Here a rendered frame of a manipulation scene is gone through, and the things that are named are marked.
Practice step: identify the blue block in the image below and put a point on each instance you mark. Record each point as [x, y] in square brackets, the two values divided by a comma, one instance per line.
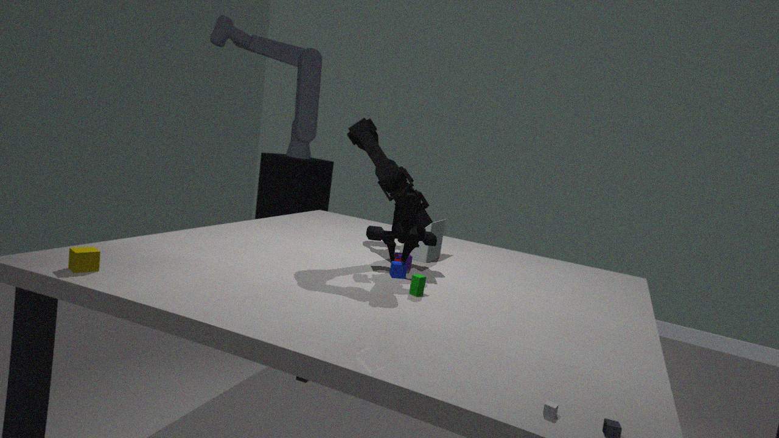
[398, 270]

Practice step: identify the purple block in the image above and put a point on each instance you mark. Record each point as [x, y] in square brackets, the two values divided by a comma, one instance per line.
[398, 255]

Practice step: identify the green block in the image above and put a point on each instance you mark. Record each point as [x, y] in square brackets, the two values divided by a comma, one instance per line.
[418, 280]
[416, 291]

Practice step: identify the yellow cube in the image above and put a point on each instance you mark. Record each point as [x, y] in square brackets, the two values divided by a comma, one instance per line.
[83, 259]

